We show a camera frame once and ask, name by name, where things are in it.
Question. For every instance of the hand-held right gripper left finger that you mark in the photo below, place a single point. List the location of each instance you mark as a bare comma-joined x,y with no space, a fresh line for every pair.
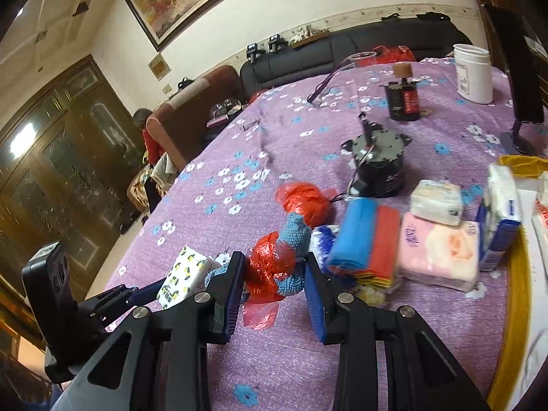
229,304

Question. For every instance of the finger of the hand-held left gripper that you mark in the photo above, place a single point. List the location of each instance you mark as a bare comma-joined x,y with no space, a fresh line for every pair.
143,294

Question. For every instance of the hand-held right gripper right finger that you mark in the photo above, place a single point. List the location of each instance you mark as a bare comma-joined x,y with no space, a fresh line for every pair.
317,308

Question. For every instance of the lemon print tissue pack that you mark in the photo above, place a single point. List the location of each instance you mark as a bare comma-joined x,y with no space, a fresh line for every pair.
184,278

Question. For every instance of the red plastic bag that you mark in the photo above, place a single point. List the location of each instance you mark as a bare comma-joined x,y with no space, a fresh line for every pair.
306,201
257,96
394,53
267,265

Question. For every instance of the blue knitted cloth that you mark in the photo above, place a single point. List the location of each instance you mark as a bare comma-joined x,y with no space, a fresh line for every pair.
295,233

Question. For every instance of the pink tissue pack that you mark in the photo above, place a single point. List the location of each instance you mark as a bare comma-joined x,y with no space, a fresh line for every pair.
441,248

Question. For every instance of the cream white tissue pack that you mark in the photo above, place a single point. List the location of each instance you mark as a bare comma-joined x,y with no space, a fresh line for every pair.
436,199

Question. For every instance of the yellow box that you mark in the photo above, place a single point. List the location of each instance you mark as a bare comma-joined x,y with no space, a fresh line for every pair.
516,308

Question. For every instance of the blue and white plastic bag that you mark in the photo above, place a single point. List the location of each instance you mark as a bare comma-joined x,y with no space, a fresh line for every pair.
321,242

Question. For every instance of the blue and red cloth bundle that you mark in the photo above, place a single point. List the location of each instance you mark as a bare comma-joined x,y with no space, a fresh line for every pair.
364,235

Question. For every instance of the pile of clothes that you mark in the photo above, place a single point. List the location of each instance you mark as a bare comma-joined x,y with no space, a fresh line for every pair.
150,184

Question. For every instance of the dark wooden glass cabinet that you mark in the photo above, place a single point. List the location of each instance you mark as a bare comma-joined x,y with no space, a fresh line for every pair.
64,158

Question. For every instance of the black cylindrical motor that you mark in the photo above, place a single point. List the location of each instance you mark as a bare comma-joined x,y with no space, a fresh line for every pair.
381,171

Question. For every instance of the brown armchair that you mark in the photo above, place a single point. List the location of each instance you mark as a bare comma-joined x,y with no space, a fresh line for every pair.
188,124

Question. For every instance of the small metal clip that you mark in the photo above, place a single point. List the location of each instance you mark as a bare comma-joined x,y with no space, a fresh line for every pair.
250,126

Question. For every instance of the pink box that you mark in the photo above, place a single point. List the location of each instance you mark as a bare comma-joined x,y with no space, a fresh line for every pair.
217,122

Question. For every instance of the clear plastic bag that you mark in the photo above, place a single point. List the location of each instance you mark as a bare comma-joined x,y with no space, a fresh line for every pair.
227,109

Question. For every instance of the blue and white tissue pack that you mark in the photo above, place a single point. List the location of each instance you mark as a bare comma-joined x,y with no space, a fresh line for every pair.
498,205

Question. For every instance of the purple safety glasses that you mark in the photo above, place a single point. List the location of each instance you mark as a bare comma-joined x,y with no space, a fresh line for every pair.
311,96

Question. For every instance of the small black object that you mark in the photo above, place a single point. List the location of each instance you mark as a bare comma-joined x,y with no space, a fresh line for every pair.
186,83

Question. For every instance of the red and white tissue pack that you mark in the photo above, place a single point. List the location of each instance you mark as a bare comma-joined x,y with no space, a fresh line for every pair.
543,222

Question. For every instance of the black leather sofa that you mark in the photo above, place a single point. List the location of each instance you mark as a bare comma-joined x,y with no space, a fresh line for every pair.
299,64

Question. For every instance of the black handheld device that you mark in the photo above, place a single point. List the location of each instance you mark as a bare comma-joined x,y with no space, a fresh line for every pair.
255,52
278,43

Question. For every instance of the black phone stand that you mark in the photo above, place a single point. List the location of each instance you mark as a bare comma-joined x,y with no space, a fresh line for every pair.
518,139

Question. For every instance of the wooden tray with ornaments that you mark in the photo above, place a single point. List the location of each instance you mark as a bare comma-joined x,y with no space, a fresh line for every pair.
308,36

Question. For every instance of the white plastic jar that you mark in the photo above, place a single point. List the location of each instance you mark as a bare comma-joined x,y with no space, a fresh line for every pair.
473,77

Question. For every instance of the large framed horse painting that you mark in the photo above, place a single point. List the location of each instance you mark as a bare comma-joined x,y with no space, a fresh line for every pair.
184,0

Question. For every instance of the black phone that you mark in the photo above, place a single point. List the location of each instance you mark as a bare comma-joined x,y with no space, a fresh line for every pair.
513,64

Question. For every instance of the black pouch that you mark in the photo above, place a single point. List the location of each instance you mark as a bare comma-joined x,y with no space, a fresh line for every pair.
432,16

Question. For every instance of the small framed wall picture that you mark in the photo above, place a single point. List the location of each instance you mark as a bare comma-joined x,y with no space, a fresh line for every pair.
157,66

